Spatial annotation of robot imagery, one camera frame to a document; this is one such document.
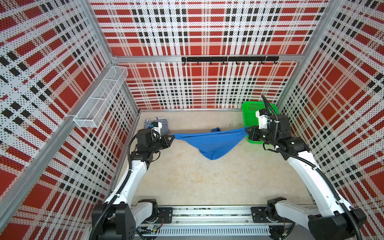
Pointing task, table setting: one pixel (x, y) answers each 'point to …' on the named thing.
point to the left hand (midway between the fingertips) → (174, 138)
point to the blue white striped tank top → (162, 122)
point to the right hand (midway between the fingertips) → (247, 130)
